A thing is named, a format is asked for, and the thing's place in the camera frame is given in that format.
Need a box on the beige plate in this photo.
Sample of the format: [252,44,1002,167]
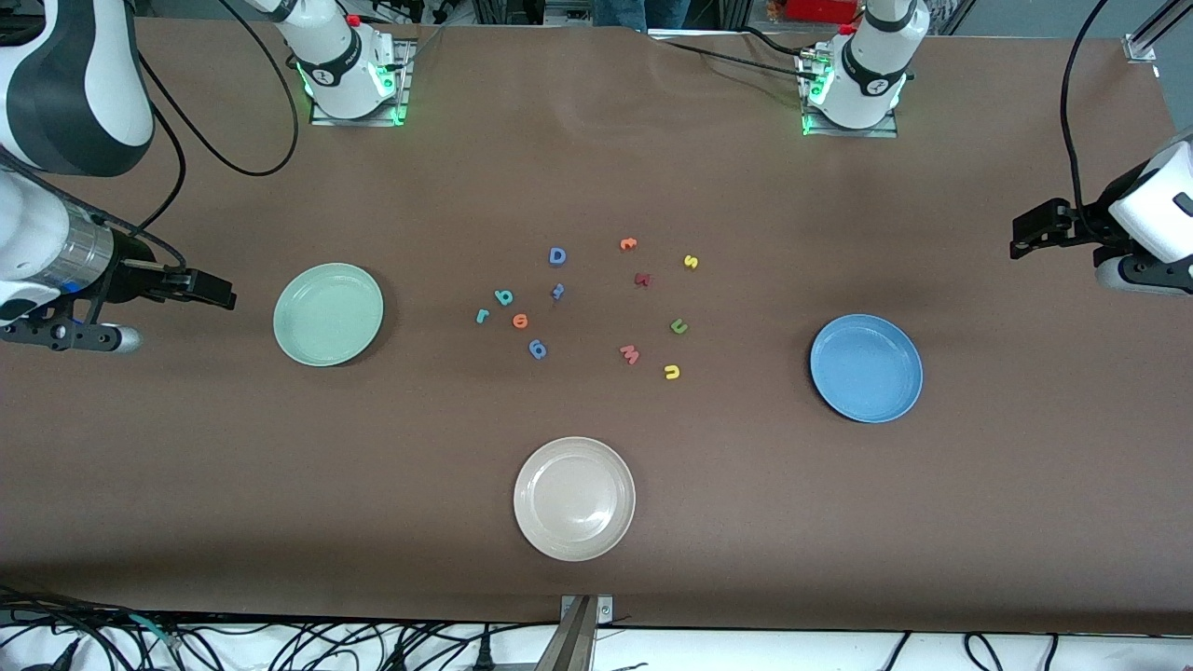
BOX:
[512,435,638,564]

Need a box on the red box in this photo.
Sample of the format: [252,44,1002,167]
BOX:
[781,0,864,25]

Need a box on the pale green plate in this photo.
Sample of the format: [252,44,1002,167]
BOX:
[272,262,386,368]

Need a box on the teal cable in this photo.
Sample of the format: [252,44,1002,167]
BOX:
[125,612,184,651]

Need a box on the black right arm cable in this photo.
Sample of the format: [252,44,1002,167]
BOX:
[130,0,301,271]

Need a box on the black table cable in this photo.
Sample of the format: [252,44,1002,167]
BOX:
[651,35,812,77]
[741,25,821,59]

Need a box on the silver metal bracket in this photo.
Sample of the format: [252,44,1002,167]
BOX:
[534,594,616,671]

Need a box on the silver aluminium frame profile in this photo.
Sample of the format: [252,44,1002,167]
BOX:
[1122,0,1193,64]

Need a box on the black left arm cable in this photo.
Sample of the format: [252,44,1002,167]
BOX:
[1060,0,1140,236]

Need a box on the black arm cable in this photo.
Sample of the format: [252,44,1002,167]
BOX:
[1060,0,1140,236]
[130,0,301,271]

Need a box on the person in blue jeans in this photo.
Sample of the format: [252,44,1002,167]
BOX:
[591,0,692,34]

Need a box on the blue plate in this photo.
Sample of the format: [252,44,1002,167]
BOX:
[808,313,926,425]

